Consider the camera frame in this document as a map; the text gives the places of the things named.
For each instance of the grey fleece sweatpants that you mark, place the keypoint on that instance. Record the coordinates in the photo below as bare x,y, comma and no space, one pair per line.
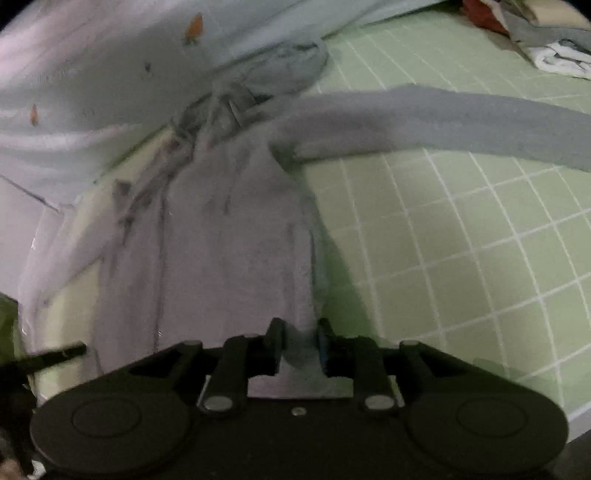
214,239

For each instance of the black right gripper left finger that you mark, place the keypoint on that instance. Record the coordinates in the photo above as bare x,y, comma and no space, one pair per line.
225,371

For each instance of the pale carrot print bedsheet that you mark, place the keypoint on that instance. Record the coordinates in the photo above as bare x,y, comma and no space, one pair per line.
82,82

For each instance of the clear plastic storage bag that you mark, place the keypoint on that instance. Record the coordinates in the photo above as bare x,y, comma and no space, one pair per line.
43,248

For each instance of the pile of mixed clothes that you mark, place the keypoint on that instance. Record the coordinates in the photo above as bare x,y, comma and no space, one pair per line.
553,35

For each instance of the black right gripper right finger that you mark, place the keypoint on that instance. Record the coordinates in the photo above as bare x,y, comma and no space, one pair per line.
383,377

